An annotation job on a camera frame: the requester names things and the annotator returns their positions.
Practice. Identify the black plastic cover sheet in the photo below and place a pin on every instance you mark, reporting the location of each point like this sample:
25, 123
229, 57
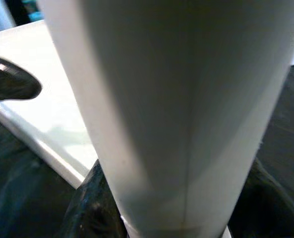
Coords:
13, 186

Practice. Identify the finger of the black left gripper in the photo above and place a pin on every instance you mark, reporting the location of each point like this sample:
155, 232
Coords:
10, 84

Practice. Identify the white plastic table leg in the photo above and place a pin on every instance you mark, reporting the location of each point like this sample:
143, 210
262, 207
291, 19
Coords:
174, 99

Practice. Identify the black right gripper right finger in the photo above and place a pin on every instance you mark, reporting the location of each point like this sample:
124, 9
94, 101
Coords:
266, 213

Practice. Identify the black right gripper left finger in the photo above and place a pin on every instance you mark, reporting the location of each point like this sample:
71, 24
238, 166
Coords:
92, 210

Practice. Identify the white plastic table top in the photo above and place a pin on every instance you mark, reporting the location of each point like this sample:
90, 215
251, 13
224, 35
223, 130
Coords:
37, 111

